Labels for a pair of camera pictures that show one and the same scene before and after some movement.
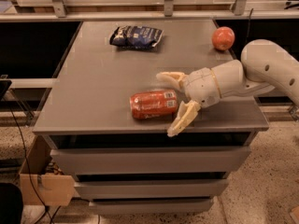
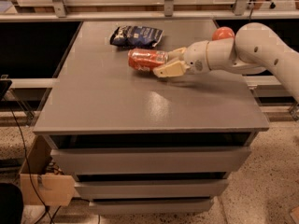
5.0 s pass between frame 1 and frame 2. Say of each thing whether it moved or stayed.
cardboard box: stayed
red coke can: moved
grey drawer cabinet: stayed
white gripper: moved
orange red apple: stayed
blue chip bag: stayed
